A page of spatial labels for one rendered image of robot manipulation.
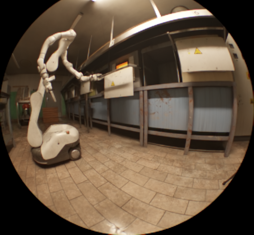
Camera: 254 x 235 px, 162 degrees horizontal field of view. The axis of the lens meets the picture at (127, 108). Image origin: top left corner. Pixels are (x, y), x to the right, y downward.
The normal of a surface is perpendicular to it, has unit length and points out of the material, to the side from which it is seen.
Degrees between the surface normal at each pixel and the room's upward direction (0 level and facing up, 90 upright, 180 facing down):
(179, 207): 0
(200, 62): 90
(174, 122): 90
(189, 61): 90
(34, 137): 90
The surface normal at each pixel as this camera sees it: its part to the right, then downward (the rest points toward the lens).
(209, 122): -0.64, 0.04
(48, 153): 0.81, 0.00
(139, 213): -0.03, -1.00
